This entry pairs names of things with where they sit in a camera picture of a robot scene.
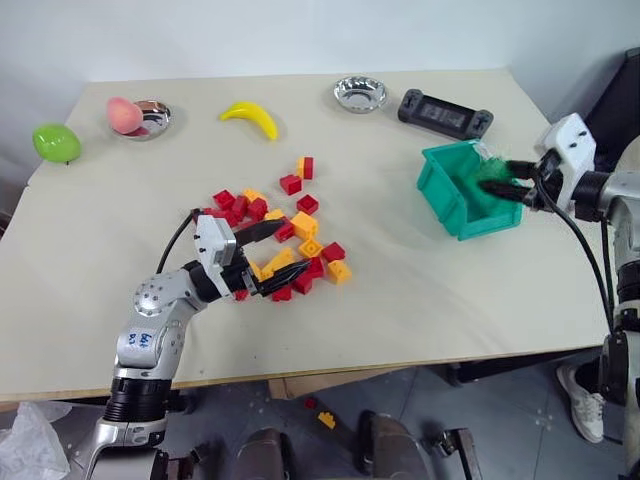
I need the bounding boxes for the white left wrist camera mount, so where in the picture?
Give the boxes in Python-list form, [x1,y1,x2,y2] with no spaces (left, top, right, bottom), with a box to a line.
[193,213,239,275]

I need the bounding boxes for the teal plastic bin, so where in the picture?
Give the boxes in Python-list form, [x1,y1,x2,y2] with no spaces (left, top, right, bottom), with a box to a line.
[416,139,525,242]

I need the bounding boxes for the yellow toy banana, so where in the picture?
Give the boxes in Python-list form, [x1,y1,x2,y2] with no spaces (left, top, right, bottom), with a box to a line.
[218,101,280,143]

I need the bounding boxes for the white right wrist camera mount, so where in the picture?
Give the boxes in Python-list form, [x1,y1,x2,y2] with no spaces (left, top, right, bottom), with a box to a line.
[534,112,599,211]

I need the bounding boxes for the black metal frame foot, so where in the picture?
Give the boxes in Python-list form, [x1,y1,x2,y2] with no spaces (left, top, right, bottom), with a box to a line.
[422,427,484,480]

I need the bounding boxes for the pink toy peach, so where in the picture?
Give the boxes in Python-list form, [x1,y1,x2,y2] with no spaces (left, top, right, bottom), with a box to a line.
[105,96,143,135]

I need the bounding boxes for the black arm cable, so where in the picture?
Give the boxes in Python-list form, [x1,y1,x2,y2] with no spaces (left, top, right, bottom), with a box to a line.
[155,208,201,275]
[534,169,621,334]

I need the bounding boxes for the green toy mango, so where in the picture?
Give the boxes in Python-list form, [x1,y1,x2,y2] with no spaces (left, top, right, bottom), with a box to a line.
[32,122,83,164]

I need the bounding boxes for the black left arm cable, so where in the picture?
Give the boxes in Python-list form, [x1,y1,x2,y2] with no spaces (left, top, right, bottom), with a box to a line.
[155,208,201,275]

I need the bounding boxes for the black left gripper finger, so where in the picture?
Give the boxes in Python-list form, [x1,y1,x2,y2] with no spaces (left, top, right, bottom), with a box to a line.
[251,259,315,298]
[233,217,288,248]

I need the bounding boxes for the wooden table support beam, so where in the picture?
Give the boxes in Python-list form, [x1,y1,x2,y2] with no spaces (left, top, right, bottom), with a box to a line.
[267,367,401,401]

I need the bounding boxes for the white sneaker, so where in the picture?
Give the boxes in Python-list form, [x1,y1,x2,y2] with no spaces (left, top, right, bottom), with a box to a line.
[556,363,607,444]

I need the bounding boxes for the black table crossbar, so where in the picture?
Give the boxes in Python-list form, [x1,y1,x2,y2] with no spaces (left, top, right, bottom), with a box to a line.
[444,348,609,386]

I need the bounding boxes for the shiny steel bowl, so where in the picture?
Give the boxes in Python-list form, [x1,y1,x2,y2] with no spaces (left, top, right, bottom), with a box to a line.
[110,99,175,142]
[333,75,390,114]

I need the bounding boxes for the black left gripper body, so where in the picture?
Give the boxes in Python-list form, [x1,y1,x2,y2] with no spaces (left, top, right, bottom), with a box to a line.
[219,248,262,299]

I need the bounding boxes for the black handheld device holder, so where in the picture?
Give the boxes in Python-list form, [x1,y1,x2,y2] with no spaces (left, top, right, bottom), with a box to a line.
[397,88,495,141]

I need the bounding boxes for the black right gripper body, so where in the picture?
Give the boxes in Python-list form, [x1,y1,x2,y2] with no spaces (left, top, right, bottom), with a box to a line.
[521,150,561,210]

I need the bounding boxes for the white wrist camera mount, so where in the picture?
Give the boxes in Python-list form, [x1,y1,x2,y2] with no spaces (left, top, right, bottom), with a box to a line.
[193,213,239,275]
[534,112,599,211]

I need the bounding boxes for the long yellow toy block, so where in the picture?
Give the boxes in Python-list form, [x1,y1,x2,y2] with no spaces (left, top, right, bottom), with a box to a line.
[259,247,296,277]

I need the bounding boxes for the clear plastic bag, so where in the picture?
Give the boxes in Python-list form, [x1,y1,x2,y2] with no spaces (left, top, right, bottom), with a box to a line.
[0,399,74,480]

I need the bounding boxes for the green toy block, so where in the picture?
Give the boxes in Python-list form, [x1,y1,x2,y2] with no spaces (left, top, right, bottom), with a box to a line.
[474,156,514,195]

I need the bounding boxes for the dark rounded shape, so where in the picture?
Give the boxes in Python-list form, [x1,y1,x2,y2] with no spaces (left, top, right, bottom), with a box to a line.
[357,409,431,480]
[234,427,296,480]

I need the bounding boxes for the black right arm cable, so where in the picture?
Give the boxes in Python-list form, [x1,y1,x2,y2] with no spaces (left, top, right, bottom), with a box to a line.
[534,169,621,334]

